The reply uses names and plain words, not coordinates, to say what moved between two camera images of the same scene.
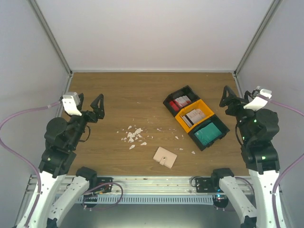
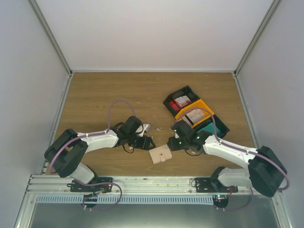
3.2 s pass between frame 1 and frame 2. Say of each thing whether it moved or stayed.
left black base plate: stayed
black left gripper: moved
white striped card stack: stayed
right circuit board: stayed
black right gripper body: moved
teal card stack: stayed
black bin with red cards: stayed
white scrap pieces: moved
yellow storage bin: stayed
